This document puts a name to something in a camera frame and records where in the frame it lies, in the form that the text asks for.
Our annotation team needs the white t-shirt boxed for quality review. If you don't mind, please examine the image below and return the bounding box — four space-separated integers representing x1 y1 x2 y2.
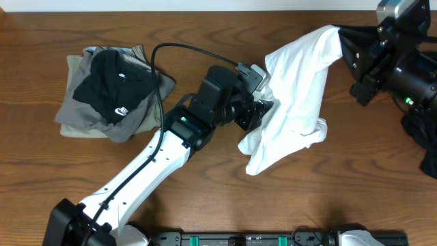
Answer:
238 25 343 176

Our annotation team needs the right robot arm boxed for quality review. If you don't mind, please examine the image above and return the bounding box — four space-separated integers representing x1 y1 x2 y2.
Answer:
339 26 436 115

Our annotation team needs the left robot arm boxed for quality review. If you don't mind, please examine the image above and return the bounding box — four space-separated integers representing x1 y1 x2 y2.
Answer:
43 64 273 245

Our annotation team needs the black crumpled garment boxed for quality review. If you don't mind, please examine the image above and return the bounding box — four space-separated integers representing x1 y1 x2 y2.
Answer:
401 51 437 180

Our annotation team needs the beige folded garment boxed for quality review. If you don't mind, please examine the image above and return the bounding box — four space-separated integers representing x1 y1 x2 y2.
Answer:
55 46 160 143

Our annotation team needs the black Nike t-shirt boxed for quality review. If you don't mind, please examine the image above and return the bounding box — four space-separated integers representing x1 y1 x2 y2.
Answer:
72 50 154 124

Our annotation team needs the grey folded garment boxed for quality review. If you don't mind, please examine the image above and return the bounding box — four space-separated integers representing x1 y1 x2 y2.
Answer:
55 45 175 143

